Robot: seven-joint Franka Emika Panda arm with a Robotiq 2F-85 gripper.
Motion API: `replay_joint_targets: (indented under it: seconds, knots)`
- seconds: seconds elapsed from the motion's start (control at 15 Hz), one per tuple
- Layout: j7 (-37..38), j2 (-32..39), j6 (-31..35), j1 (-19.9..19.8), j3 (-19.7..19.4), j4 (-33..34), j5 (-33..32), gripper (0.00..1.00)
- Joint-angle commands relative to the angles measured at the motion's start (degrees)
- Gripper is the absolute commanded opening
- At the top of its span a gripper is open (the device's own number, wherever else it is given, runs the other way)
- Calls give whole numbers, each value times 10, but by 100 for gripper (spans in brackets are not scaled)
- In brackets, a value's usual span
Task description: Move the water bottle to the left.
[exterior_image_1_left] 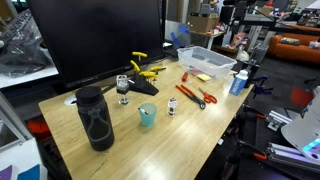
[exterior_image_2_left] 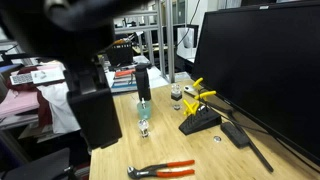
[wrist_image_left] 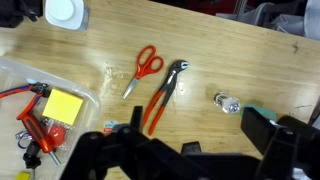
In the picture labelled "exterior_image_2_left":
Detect white cloth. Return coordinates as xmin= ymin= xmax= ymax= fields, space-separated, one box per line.
xmin=35 ymin=80 xmax=82 ymax=135

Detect stack of books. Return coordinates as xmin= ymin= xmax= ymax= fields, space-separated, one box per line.
xmin=109 ymin=68 xmax=138 ymax=94

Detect white paper sheet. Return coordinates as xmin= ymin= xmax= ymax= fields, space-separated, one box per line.
xmin=30 ymin=64 xmax=66 ymax=85

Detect teal plastic cup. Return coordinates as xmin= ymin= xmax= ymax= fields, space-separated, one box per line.
xmin=136 ymin=100 xmax=153 ymax=121

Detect small glass shaker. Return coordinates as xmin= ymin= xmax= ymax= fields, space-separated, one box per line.
xmin=137 ymin=119 xmax=150 ymax=139

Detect maroon cloth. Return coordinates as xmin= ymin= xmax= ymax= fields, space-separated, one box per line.
xmin=5 ymin=64 xmax=53 ymax=128

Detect black box with white marks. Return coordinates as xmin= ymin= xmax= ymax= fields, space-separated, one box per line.
xmin=105 ymin=40 xmax=135 ymax=67

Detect black insulated flask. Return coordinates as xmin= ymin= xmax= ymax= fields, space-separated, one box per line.
xmin=134 ymin=62 xmax=152 ymax=102

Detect small grey keypad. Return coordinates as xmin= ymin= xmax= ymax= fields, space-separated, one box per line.
xmin=9 ymin=72 xmax=34 ymax=86

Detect black chair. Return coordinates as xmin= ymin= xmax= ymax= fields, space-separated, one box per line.
xmin=1 ymin=147 xmax=73 ymax=180

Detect pink cloth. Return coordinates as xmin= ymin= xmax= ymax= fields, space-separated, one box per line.
xmin=0 ymin=89 xmax=41 ymax=118

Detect clear glass with black band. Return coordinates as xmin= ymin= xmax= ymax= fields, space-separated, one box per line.
xmin=170 ymin=83 xmax=184 ymax=111

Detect small white object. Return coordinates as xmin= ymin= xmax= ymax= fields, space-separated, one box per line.
xmin=183 ymin=85 xmax=198 ymax=93

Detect black hex key stand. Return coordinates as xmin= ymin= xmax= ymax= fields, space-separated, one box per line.
xmin=178 ymin=105 xmax=223 ymax=136

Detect white machine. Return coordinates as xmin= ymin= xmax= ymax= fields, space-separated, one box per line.
xmin=175 ymin=26 xmax=198 ymax=63

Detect black power brick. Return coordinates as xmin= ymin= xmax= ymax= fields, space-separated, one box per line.
xmin=220 ymin=121 xmax=251 ymax=149

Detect large black monitor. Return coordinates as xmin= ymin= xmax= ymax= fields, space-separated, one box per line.
xmin=190 ymin=0 xmax=320 ymax=168

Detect yellow T-handle hex key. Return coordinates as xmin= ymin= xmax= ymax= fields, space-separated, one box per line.
xmin=194 ymin=90 xmax=218 ymax=102
xmin=192 ymin=77 xmax=205 ymax=92
xmin=189 ymin=99 xmax=201 ymax=116
xmin=182 ymin=99 xmax=194 ymax=117

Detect red-handled pliers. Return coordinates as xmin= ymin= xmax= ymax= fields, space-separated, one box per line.
xmin=126 ymin=159 xmax=196 ymax=179

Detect aluminium extrusion frame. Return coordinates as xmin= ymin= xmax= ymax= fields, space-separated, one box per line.
xmin=114 ymin=0 xmax=177 ymax=84

